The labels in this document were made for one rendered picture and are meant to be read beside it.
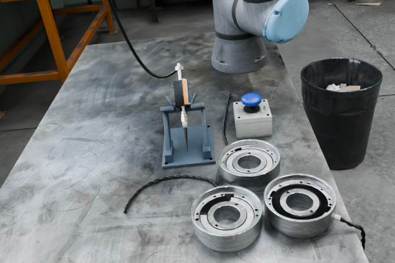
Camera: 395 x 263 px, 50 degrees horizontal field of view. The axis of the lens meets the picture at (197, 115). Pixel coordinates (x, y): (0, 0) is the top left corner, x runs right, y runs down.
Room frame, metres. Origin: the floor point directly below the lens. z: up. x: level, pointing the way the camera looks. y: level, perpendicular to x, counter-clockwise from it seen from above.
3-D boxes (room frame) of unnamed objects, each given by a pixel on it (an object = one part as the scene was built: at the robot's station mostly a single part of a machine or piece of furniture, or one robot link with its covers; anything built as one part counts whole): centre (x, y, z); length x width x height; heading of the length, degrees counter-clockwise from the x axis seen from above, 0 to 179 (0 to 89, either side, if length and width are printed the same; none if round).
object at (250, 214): (0.46, -0.02, 0.82); 0.08 x 0.08 x 0.02
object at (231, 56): (1.06, -0.13, 0.85); 0.15 x 0.15 x 0.10
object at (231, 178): (0.58, -0.08, 0.82); 0.10 x 0.10 x 0.04
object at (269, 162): (0.58, -0.08, 0.82); 0.08 x 0.08 x 0.02
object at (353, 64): (1.63, -0.64, 0.21); 0.34 x 0.34 x 0.43
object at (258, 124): (0.73, -0.11, 0.82); 0.08 x 0.07 x 0.05; 176
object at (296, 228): (0.47, -0.14, 0.82); 0.10 x 0.10 x 0.04
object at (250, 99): (0.73, -0.11, 0.85); 0.04 x 0.04 x 0.05
